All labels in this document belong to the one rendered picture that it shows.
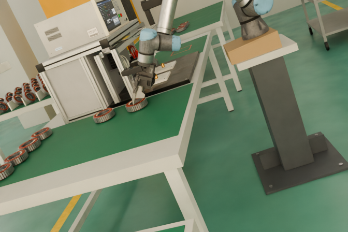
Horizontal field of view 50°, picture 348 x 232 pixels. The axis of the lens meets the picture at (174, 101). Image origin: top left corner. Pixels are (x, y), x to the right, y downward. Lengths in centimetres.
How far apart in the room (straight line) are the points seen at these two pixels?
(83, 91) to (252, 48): 94
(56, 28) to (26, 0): 628
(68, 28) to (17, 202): 103
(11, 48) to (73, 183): 477
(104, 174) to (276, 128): 117
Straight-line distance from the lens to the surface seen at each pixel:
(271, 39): 199
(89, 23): 211
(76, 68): 207
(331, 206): 203
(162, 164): 125
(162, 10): 189
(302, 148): 229
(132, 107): 182
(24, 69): 604
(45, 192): 146
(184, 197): 135
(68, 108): 217
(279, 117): 217
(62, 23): 217
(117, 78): 230
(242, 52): 197
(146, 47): 172
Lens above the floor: 125
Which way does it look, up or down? 17 degrees down
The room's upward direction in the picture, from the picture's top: 22 degrees counter-clockwise
